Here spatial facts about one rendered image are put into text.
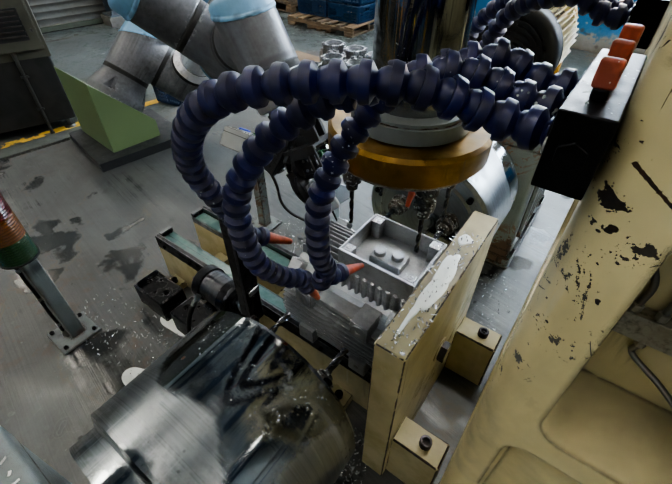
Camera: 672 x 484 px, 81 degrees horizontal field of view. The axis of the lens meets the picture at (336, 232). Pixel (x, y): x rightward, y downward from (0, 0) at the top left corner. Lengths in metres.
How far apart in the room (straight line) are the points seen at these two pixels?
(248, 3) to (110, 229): 0.84
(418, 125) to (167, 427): 0.36
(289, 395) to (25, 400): 0.66
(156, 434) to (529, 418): 0.31
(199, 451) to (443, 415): 0.51
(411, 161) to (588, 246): 0.19
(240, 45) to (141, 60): 1.01
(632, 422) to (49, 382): 0.93
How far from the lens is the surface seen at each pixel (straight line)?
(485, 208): 0.74
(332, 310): 0.59
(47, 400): 0.97
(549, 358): 0.31
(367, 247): 0.60
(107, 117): 1.57
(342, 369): 0.74
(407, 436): 0.66
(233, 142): 1.03
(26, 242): 0.87
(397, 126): 0.40
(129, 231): 1.25
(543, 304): 0.28
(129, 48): 1.62
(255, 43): 0.61
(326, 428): 0.45
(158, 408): 0.43
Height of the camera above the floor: 1.53
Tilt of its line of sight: 41 degrees down
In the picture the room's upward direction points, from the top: straight up
